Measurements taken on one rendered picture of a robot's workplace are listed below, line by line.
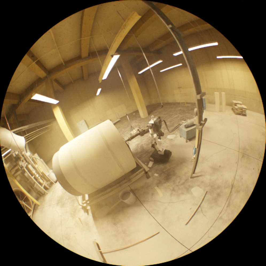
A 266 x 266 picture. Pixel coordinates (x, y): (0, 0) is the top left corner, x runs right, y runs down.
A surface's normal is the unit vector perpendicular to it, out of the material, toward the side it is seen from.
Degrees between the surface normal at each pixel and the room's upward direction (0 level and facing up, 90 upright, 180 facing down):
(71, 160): 46
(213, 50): 90
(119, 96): 90
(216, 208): 0
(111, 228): 0
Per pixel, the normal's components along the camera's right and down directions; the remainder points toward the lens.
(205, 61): -0.82, 0.47
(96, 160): 0.27, -0.18
